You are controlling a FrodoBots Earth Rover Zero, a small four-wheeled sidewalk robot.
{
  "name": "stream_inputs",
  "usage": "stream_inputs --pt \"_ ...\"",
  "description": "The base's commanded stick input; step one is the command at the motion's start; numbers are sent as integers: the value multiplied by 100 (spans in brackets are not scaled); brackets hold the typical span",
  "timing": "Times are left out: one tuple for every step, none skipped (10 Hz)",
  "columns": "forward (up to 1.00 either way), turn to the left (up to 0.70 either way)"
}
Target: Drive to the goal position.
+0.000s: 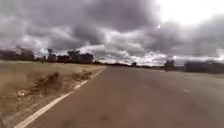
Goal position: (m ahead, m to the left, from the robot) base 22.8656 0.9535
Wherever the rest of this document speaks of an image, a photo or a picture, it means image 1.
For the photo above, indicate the grey-brown asphalt road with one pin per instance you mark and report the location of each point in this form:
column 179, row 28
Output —
column 133, row 100

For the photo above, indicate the row of dark trees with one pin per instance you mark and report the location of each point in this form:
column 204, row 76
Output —
column 200, row 66
column 66, row 57

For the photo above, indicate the white painted edge line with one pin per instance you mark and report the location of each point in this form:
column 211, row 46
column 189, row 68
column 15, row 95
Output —
column 43, row 110

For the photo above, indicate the dry grass verge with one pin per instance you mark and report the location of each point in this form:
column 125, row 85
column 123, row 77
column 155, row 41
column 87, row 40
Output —
column 26, row 80

